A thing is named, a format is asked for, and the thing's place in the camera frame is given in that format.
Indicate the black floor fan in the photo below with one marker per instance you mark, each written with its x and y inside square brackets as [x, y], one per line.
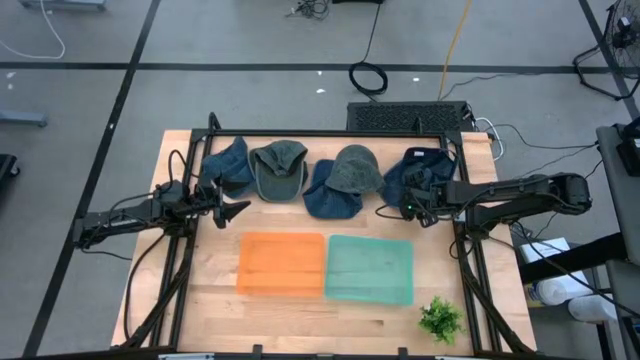
[622, 35]

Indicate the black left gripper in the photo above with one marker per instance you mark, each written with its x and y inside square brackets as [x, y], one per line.
[209, 202]

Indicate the black device on side desk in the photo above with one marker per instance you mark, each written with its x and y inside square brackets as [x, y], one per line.
[631, 150]

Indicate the grey side desk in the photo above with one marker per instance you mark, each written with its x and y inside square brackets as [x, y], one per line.
[620, 200]

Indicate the black shelf bar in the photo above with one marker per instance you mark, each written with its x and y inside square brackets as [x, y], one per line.
[575, 257]

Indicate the white paper towel roll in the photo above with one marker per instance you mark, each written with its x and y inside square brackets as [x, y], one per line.
[565, 290]
[592, 309]

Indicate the grey desk foot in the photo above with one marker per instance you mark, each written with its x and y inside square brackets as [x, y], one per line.
[22, 118]
[65, 4]

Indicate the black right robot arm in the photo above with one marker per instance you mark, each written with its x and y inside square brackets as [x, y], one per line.
[505, 192]

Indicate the grey-green bucket hat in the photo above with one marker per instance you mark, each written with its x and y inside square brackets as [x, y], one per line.
[355, 170]

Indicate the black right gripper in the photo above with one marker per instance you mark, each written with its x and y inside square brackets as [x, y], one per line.
[430, 200]

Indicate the black aluminium table frame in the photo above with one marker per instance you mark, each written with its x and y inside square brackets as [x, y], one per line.
[325, 133]

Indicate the white box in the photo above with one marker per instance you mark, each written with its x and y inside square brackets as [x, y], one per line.
[545, 249]

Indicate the black perforated computer case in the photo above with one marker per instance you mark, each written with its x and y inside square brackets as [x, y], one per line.
[407, 117]

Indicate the teal cutting mat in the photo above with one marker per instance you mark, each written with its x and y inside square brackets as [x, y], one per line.
[369, 270]

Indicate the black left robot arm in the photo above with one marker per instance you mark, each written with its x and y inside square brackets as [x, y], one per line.
[125, 217]

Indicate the small green artificial plant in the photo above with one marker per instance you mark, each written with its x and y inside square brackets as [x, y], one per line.
[441, 320]

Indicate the navy blue cap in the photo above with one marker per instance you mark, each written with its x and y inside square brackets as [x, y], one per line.
[395, 180]

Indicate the blue denim bucket hat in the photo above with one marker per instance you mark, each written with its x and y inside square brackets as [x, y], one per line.
[330, 202]

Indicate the black chair base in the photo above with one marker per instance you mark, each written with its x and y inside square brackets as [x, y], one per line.
[7, 167]

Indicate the grey-green cap with pale trim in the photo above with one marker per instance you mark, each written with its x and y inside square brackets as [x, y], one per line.
[279, 182]

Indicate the blue denim cap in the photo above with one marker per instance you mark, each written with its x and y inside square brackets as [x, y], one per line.
[230, 167]

